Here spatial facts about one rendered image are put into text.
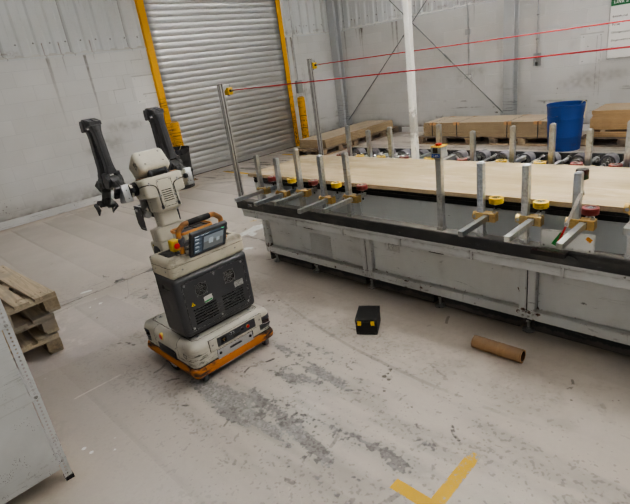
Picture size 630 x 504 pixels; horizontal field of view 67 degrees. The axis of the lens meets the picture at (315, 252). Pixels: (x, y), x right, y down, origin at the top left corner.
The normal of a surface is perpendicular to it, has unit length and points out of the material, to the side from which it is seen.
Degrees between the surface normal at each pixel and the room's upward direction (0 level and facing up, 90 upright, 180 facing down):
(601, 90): 90
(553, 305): 89
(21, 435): 90
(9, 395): 90
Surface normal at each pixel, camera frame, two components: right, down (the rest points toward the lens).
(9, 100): 0.71, 0.17
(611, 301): -0.70, 0.34
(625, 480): -0.13, -0.92
